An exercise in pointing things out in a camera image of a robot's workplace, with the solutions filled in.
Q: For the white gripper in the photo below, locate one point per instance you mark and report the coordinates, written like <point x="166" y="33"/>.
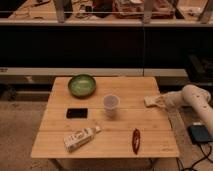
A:
<point x="170" y="100"/>

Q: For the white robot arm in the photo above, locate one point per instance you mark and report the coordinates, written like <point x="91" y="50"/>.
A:
<point x="190" y="95"/>

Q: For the black power adapter box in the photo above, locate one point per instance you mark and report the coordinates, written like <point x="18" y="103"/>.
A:
<point x="199" y="134"/>

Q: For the translucent plastic cup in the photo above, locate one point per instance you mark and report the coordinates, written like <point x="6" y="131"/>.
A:
<point x="110" y="104"/>

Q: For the wooden table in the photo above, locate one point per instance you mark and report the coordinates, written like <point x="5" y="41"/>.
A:
<point x="157" y="138"/>

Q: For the green ceramic bowl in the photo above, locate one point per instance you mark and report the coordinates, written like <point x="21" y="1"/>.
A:
<point x="82" y="85"/>

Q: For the black smartphone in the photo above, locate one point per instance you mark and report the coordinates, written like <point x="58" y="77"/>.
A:
<point x="76" y="113"/>

